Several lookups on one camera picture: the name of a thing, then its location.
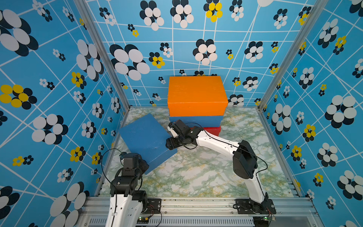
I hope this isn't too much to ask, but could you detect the blue shoebox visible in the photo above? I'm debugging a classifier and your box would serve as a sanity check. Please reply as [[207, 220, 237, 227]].
[[119, 114, 177, 175], [169, 116, 224, 128]]

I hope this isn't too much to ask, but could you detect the orange shoebox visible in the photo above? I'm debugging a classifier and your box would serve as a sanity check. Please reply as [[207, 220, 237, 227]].
[[167, 76, 228, 117]]

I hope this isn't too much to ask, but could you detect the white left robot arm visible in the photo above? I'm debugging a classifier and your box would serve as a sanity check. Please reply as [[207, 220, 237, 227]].
[[106, 152, 149, 227]]

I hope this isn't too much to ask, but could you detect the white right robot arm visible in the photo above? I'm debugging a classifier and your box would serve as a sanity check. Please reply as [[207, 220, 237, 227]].
[[165, 120, 276, 214]]

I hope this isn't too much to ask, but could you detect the red shoebox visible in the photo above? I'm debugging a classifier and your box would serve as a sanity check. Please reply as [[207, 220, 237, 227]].
[[193, 127, 221, 136]]

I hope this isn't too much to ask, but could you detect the left green circuit board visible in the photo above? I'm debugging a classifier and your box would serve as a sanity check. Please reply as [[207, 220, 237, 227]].
[[137, 217, 150, 225]]

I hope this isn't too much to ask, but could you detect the green circuit board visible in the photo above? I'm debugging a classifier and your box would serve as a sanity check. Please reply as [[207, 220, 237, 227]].
[[253, 217, 276, 227], [137, 217, 150, 225]]

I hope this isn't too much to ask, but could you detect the right green circuit board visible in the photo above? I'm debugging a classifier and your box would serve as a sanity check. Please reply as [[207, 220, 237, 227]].
[[253, 217, 276, 227]]

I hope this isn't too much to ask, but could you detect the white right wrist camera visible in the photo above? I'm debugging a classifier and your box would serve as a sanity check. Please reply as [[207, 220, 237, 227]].
[[167, 122, 180, 138]]

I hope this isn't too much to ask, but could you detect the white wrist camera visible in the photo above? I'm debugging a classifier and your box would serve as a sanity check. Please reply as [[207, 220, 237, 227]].
[[119, 152, 127, 160], [167, 122, 180, 138]]

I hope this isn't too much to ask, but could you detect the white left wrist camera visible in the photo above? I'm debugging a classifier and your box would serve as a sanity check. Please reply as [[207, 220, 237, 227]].
[[119, 152, 127, 160]]

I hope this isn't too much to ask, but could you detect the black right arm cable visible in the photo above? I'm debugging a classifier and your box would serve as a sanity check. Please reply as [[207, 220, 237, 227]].
[[182, 122, 268, 205]]

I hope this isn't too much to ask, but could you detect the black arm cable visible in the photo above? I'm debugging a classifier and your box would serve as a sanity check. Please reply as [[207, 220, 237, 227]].
[[182, 122, 268, 205], [100, 148, 144, 227]]

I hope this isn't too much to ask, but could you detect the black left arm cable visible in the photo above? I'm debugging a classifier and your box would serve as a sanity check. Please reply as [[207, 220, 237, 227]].
[[100, 148, 144, 227]]

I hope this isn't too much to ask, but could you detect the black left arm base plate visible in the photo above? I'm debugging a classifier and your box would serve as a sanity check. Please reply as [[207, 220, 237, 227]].
[[142, 198, 162, 215]]

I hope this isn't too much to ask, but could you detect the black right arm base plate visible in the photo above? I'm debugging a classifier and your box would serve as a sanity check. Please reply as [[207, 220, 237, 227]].
[[233, 199, 277, 215]]

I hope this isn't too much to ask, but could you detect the aluminium front rail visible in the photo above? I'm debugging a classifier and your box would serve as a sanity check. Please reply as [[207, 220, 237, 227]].
[[76, 197, 324, 227]]

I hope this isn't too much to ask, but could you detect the left aluminium corner post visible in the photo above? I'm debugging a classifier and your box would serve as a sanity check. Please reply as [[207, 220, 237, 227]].
[[74, 0, 130, 111]]

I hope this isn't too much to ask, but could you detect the aluminium corner post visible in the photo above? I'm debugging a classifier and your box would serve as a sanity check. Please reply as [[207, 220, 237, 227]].
[[74, 0, 130, 111], [258, 0, 329, 112]]

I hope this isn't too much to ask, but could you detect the right aluminium corner post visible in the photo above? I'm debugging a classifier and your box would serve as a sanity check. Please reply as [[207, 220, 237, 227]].
[[258, 0, 329, 112]]

